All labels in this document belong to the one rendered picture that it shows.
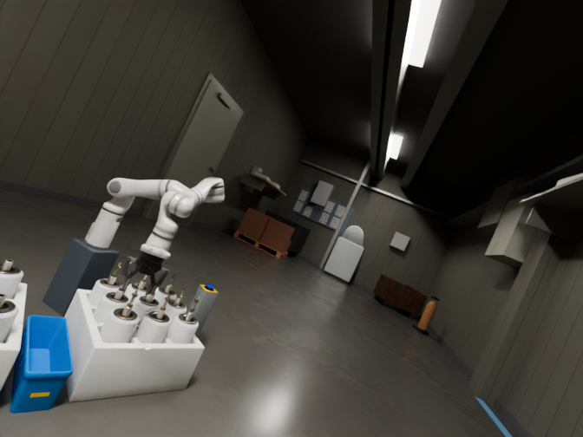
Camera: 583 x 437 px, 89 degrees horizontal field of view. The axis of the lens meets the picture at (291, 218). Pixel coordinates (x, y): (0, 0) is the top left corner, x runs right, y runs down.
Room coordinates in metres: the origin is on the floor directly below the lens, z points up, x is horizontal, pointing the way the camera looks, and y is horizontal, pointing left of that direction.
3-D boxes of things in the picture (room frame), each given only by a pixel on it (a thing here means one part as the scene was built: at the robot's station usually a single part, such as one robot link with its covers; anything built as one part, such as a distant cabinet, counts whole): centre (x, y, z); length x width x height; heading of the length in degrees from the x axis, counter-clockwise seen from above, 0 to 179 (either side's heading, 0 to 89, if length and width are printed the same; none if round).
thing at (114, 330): (1.00, 0.37, 0.16); 0.10 x 0.10 x 0.18
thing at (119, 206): (1.35, 0.75, 0.54); 0.09 x 0.09 x 0.17; 85
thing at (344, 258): (7.49, -1.67, 0.70); 0.71 x 0.60 x 1.39; 74
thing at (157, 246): (0.98, 0.36, 0.52); 0.11 x 0.09 x 0.06; 22
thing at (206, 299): (1.43, 0.22, 0.16); 0.07 x 0.07 x 0.31; 45
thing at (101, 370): (1.17, 0.37, 0.09); 0.39 x 0.39 x 0.18; 45
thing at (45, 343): (0.92, 0.52, 0.06); 0.30 x 0.11 x 0.12; 43
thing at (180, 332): (1.17, 0.20, 0.16); 0.10 x 0.10 x 0.18
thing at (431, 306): (5.19, -2.86, 0.32); 0.29 x 0.28 x 0.65; 164
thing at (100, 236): (1.35, 0.75, 0.39); 0.09 x 0.09 x 0.17; 74
